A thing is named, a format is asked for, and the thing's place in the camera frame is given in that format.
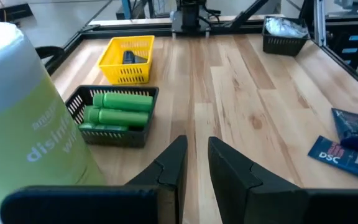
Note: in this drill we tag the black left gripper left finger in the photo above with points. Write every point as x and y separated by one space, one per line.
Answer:
104 205

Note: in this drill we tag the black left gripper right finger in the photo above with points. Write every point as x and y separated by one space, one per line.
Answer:
275 208

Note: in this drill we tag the green Pert shampoo bottle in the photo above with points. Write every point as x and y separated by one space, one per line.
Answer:
123 102
104 127
120 117

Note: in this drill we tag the dark blue DSC tube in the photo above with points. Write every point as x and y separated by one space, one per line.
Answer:
348 130
346 160
132 57

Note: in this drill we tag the yellow slotted plastic basket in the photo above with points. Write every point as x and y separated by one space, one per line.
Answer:
126 74

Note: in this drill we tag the white pouch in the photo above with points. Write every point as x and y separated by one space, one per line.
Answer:
280 27
300 31

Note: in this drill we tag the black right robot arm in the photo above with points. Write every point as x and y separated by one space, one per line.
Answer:
190 12

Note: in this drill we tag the black slotted plastic basket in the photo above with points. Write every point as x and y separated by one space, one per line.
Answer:
117 140
281 46

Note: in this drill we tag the green white disinfecting wipes canister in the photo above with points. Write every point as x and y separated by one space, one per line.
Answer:
26 124

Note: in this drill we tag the black drawer cabinet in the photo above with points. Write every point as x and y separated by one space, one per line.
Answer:
353 46

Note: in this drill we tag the silver aluminium bar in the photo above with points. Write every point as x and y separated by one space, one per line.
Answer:
319 18

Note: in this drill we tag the wooden workbench blue legs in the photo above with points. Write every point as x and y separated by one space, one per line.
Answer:
126 5

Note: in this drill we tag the black aluminium table frame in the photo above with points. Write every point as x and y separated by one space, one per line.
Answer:
120 31

